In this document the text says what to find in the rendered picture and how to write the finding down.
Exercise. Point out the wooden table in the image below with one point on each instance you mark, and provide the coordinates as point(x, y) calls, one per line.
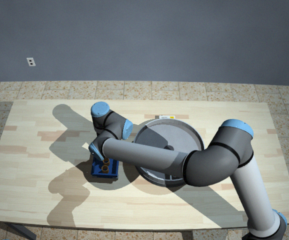
point(22, 175)

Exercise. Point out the grey turntable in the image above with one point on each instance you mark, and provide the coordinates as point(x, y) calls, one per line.
point(172, 135)

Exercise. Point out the white control box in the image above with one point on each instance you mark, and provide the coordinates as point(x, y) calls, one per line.
point(165, 117)

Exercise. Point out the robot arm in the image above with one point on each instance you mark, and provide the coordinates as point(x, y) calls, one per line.
point(159, 157)

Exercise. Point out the blue crate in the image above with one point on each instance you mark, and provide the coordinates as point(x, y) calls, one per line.
point(95, 170)

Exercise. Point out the white wall outlet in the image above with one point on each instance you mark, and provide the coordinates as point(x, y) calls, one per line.
point(31, 62)

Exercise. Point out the bronze bushing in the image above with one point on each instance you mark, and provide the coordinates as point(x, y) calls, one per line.
point(105, 171)
point(106, 161)

